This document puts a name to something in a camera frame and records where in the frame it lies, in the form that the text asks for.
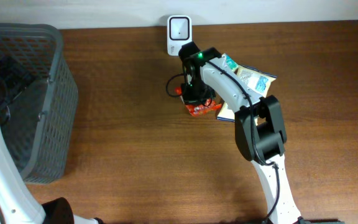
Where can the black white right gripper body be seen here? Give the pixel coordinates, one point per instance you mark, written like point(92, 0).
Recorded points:
point(197, 91)

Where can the teal tissue pack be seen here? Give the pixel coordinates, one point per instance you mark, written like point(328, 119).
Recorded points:
point(229, 64)

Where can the beige snack bag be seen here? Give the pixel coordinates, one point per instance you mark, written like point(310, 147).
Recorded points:
point(256, 80)

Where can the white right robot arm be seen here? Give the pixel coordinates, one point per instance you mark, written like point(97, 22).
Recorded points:
point(259, 126)

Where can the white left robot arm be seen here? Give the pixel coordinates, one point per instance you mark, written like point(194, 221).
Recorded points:
point(17, 204)

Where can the grey plastic mesh basket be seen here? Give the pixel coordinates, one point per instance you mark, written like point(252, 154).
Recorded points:
point(38, 131)

